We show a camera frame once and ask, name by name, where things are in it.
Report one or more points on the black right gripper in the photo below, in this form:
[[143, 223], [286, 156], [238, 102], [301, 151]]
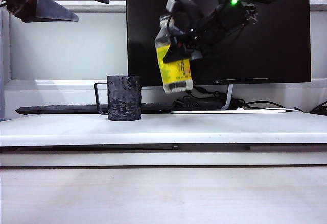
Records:
[[189, 17]]

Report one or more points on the clear bottle with yellow label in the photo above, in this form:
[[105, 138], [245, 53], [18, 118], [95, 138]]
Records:
[[173, 73]]

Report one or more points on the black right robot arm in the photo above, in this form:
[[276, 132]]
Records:
[[230, 17]]

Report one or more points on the black power adapter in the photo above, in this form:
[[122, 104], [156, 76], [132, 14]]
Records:
[[194, 104]]

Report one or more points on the white raised platform board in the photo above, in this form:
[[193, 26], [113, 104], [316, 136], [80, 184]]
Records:
[[163, 129]]

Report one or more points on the black AOC computer monitor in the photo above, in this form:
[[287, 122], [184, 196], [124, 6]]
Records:
[[268, 43]]

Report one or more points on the black computer keyboard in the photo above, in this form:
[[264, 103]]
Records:
[[61, 109]]

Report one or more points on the grey aluminium partition frame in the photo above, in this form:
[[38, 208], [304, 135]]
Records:
[[102, 7]]

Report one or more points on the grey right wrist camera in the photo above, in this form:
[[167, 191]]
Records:
[[172, 2]]

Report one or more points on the silver flat base plate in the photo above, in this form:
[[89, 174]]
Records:
[[230, 111]]

